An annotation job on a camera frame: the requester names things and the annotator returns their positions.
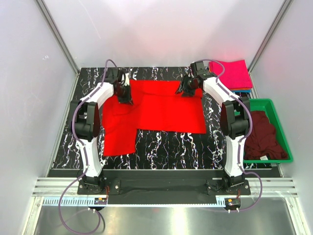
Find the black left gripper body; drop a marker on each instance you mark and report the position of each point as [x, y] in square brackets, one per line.
[124, 96]

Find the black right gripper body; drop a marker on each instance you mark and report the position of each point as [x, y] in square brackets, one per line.
[187, 86]

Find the red t shirt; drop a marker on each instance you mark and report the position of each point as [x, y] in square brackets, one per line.
[156, 107]

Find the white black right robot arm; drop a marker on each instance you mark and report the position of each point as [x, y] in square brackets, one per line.
[235, 121]

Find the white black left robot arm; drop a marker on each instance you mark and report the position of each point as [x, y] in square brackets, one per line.
[85, 122]

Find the folded pink t shirt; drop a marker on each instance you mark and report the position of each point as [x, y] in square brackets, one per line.
[236, 75]

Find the green plastic bin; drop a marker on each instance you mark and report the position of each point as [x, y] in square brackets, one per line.
[267, 106]

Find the maroon t shirt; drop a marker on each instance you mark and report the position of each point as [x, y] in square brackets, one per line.
[262, 141]

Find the left connector box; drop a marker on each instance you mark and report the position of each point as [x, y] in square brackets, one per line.
[100, 201]

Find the connector box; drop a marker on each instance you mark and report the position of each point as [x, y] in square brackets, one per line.
[233, 202]
[100, 201]

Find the right connector box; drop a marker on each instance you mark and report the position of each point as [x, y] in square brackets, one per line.
[233, 202]

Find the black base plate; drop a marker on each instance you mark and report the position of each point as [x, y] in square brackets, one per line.
[158, 198]

